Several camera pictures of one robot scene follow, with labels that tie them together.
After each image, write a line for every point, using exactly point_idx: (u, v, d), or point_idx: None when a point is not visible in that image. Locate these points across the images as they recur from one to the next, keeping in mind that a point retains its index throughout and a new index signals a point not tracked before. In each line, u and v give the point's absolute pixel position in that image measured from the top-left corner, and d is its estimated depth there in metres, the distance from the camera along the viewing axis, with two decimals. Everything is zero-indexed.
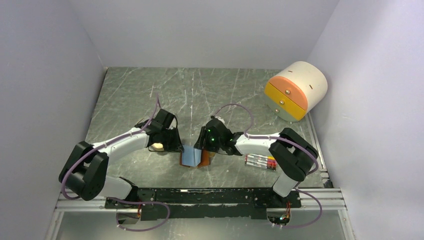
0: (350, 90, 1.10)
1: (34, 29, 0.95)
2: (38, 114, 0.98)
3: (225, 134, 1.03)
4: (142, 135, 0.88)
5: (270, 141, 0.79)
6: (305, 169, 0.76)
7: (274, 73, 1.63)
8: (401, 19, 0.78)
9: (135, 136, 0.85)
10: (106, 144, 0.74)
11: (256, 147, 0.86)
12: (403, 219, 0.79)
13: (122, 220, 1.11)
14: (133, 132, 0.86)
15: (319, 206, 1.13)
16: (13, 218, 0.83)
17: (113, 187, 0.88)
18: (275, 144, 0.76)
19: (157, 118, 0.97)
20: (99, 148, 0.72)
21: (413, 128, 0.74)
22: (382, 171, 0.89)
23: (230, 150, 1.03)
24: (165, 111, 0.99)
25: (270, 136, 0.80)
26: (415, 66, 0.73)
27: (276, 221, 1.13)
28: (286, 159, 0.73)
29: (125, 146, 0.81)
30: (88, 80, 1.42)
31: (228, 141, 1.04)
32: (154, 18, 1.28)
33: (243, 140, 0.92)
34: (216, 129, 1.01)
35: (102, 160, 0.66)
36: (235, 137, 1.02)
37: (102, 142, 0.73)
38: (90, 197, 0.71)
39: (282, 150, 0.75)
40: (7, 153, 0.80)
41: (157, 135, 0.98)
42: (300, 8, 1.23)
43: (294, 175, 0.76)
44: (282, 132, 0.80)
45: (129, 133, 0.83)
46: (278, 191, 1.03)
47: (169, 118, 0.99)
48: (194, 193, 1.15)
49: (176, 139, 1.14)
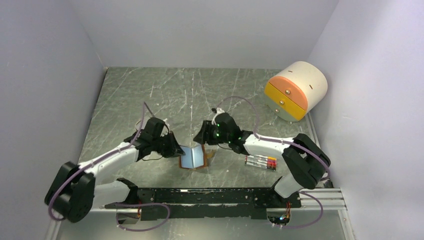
0: (350, 89, 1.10)
1: (34, 28, 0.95)
2: (38, 114, 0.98)
3: (235, 130, 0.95)
4: (131, 150, 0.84)
5: (284, 146, 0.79)
6: (317, 176, 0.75)
7: (275, 73, 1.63)
8: (401, 17, 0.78)
9: (123, 152, 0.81)
10: (93, 163, 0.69)
11: (264, 148, 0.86)
12: (403, 220, 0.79)
13: (122, 220, 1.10)
14: (122, 147, 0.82)
15: (320, 206, 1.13)
16: (13, 218, 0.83)
17: (110, 194, 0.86)
18: (289, 150, 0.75)
19: (146, 129, 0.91)
20: (85, 169, 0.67)
21: (414, 130, 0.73)
22: (382, 172, 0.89)
23: (237, 149, 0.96)
24: (153, 121, 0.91)
25: (282, 140, 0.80)
26: (416, 68, 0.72)
27: (276, 221, 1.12)
28: (298, 166, 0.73)
29: (113, 164, 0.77)
30: (88, 80, 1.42)
31: (236, 138, 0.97)
32: (154, 18, 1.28)
33: (252, 141, 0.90)
34: (227, 125, 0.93)
35: (88, 181, 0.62)
36: (245, 136, 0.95)
37: (88, 162, 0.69)
38: (78, 218, 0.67)
39: (296, 156, 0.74)
40: (7, 153, 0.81)
41: (148, 147, 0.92)
42: (299, 8, 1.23)
43: (304, 181, 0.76)
44: (296, 137, 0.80)
45: (118, 149, 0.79)
46: (279, 192, 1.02)
47: (159, 128, 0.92)
48: (194, 193, 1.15)
49: (171, 143, 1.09)
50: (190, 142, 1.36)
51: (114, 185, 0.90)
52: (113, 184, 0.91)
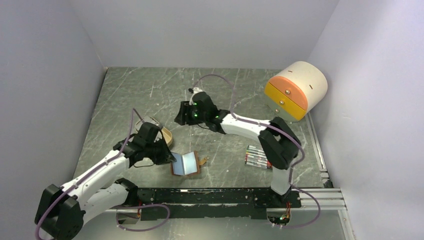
0: (350, 89, 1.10)
1: (34, 28, 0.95)
2: (38, 113, 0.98)
3: (212, 109, 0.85)
4: (120, 160, 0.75)
5: (260, 128, 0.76)
6: (289, 158, 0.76)
7: (275, 73, 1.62)
8: (401, 16, 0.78)
9: (111, 165, 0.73)
10: (76, 184, 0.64)
11: (242, 130, 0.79)
12: (403, 220, 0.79)
13: (122, 220, 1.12)
14: (110, 158, 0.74)
15: (318, 206, 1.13)
16: (13, 218, 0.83)
17: (107, 201, 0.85)
18: (264, 132, 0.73)
19: (140, 133, 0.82)
20: (69, 192, 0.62)
21: (414, 130, 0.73)
22: (382, 172, 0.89)
23: (213, 128, 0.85)
24: (148, 125, 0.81)
25: (259, 122, 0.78)
26: (416, 68, 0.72)
27: (275, 221, 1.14)
28: (272, 148, 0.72)
29: (102, 179, 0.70)
30: (88, 80, 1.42)
31: (212, 117, 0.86)
32: (154, 17, 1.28)
33: (229, 121, 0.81)
34: (203, 103, 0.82)
35: (72, 206, 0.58)
36: (222, 114, 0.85)
37: (72, 183, 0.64)
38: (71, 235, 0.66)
39: (270, 138, 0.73)
40: (7, 153, 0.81)
41: (140, 153, 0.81)
42: (299, 8, 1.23)
43: (276, 162, 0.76)
44: (272, 120, 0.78)
45: (105, 162, 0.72)
46: (274, 188, 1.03)
47: (154, 132, 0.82)
48: (194, 193, 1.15)
49: (165, 151, 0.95)
50: (190, 142, 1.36)
51: (110, 191, 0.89)
52: (110, 190, 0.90)
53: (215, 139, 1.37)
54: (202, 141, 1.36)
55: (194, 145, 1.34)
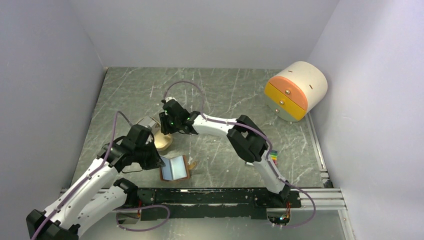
0: (349, 89, 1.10)
1: (34, 28, 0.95)
2: (38, 113, 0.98)
3: (182, 113, 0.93)
4: (104, 171, 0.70)
5: (228, 126, 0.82)
6: (257, 152, 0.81)
7: (275, 73, 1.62)
8: (401, 15, 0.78)
9: (95, 178, 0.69)
10: (57, 208, 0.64)
11: (211, 129, 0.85)
12: (404, 221, 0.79)
13: (122, 220, 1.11)
14: (92, 171, 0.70)
15: (313, 206, 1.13)
16: (13, 218, 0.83)
17: (104, 207, 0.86)
18: (232, 130, 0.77)
19: (129, 136, 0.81)
20: (52, 217, 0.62)
21: (415, 130, 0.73)
22: (382, 172, 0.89)
23: (186, 129, 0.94)
24: (138, 128, 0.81)
25: (227, 121, 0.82)
26: (416, 68, 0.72)
27: (275, 221, 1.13)
28: (241, 145, 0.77)
29: (87, 195, 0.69)
30: (88, 80, 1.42)
31: (185, 120, 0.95)
32: (154, 17, 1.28)
33: (200, 122, 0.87)
34: (172, 110, 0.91)
35: (54, 235, 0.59)
36: (192, 116, 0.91)
37: (53, 208, 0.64)
38: None
39: (238, 135, 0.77)
40: (7, 152, 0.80)
41: (129, 157, 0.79)
42: (299, 8, 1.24)
43: (246, 157, 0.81)
44: (238, 118, 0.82)
45: (87, 177, 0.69)
46: (269, 187, 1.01)
47: (144, 135, 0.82)
48: (194, 193, 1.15)
49: (154, 155, 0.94)
50: (190, 142, 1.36)
51: (108, 197, 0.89)
52: (107, 195, 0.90)
53: (215, 139, 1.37)
54: (202, 141, 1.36)
55: (194, 146, 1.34)
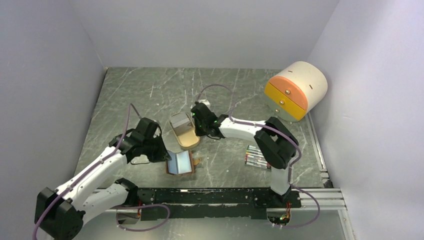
0: (350, 89, 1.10)
1: (34, 28, 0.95)
2: (38, 113, 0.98)
3: (210, 116, 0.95)
4: (116, 157, 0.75)
5: (256, 128, 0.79)
6: (286, 157, 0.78)
7: (275, 73, 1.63)
8: (400, 14, 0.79)
9: (107, 163, 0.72)
10: (71, 186, 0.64)
11: (238, 132, 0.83)
12: (404, 220, 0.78)
13: (122, 220, 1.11)
14: (105, 156, 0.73)
15: (317, 206, 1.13)
16: (12, 218, 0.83)
17: (107, 200, 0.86)
18: (260, 132, 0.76)
19: (138, 129, 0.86)
20: (64, 195, 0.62)
21: (414, 129, 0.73)
22: (382, 172, 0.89)
23: (213, 132, 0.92)
24: (147, 121, 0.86)
25: (255, 123, 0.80)
26: (416, 67, 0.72)
27: (276, 222, 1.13)
28: (269, 147, 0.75)
29: (98, 178, 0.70)
30: (88, 80, 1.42)
31: (212, 123, 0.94)
32: (154, 17, 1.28)
33: (227, 124, 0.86)
34: (200, 112, 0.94)
35: (67, 210, 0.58)
36: (220, 119, 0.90)
37: (66, 185, 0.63)
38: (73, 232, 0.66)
39: (266, 138, 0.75)
40: (7, 152, 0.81)
41: (139, 148, 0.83)
42: (299, 8, 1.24)
43: (274, 162, 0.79)
44: (267, 120, 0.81)
45: (100, 160, 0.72)
46: (276, 190, 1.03)
47: (152, 128, 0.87)
48: (194, 193, 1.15)
49: (161, 148, 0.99)
50: None
51: (110, 192, 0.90)
52: (110, 191, 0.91)
53: (215, 139, 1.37)
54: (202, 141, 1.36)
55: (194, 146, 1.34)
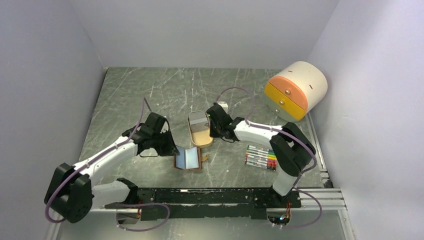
0: (349, 89, 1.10)
1: (34, 28, 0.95)
2: (38, 113, 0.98)
3: (226, 118, 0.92)
4: (129, 145, 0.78)
5: (272, 133, 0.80)
6: (301, 164, 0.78)
7: (275, 73, 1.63)
8: (400, 15, 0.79)
9: (121, 149, 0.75)
10: (88, 164, 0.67)
11: (253, 135, 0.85)
12: (404, 220, 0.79)
13: (122, 220, 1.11)
14: (120, 142, 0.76)
15: (318, 206, 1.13)
16: (12, 218, 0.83)
17: (109, 198, 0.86)
18: (276, 137, 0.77)
19: (147, 123, 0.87)
20: (81, 170, 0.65)
21: (413, 129, 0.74)
22: (382, 171, 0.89)
23: (227, 134, 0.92)
24: (156, 115, 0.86)
25: (272, 128, 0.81)
26: (416, 67, 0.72)
27: (276, 221, 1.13)
28: (284, 153, 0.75)
29: (111, 161, 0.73)
30: (88, 80, 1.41)
31: (227, 125, 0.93)
32: (154, 18, 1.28)
33: (242, 127, 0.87)
34: (215, 114, 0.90)
35: (84, 184, 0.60)
36: (235, 122, 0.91)
37: (84, 162, 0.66)
38: (80, 212, 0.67)
39: (282, 143, 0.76)
40: (6, 153, 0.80)
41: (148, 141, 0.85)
42: (299, 8, 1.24)
43: (289, 168, 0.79)
44: (285, 126, 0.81)
45: (115, 145, 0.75)
46: (276, 188, 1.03)
47: (161, 122, 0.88)
48: (194, 193, 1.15)
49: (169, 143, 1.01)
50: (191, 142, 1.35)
51: (114, 186, 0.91)
52: (114, 185, 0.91)
53: (215, 139, 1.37)
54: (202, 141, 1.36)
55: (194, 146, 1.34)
